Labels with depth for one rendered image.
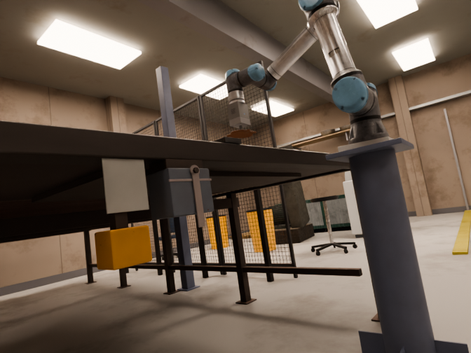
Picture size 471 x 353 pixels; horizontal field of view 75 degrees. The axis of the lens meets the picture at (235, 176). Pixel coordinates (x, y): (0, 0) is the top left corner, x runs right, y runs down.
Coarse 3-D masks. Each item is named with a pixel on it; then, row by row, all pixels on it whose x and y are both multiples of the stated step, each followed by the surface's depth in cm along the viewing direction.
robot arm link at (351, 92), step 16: (304, 0) 117; (320, 0) 113; (336, 0) 122; (320, 16) 115; (320, 32) 116; (336, 32) 113; (336, 48) 112; (336, 64) 112; (352, 64) 111; (336, 80) 111; (352, 80) 106; (336, 96) 109; (352, 96) 107; (368, 96) 107; (352, 112) 111
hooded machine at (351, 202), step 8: (344, 184) 511; (352, 184) 503; (344, 192) 511; (352, 192) 503; (352, 200) 503; (352, 208) 503; (352, 216) 503; (352, 224) 503; (360, 224) 494; (352, 232) 503; (360, 232) 494
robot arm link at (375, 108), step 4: (368, 84) 118; (372, 84) 119; (372, 88) 119; (376, 92) 120; (376, 96) 119; (376, 100) 118; (372, 104) 115; (376, 104) 118; (372, 108) 117; (376, 108) 118; (368, 112) 117; (372, 112) 117; (376, 112) 118; (380, 112) 120; (352, 116) 122; (356, 116) 120; (360, 116) 118
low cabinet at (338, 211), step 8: (328, 200) 650; (336, 200) 639; (344, 200) 629; (312, 208) 673; (320, 208) 661; (328, 208) 650; (336, 208) 639; (344, 208) 629; (312, 216) 673; (320, 216) 661; (336, 216) 639; (344, 216) 629; (320, 224) 661; (336, 224) 639; (344, 224) 630; (320, 232) 665
